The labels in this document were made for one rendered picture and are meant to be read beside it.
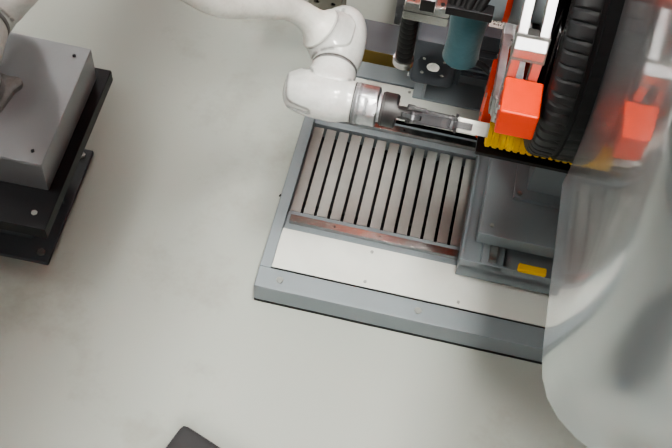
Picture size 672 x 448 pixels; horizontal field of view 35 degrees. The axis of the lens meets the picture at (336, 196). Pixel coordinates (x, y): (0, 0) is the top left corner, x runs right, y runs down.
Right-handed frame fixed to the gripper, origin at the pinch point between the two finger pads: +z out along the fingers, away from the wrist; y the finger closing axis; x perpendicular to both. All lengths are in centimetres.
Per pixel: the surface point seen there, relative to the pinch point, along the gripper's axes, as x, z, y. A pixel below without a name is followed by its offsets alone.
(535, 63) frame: 16.7, 7.8, 25.3
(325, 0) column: 19, -47, -91
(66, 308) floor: -68, -89, -22
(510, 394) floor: -65, 24, -25
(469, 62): 12.0, -2.9, -30.0
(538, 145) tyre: 0.6, 13.0, 14.5
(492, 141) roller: -3.6, 5.6, -13.2
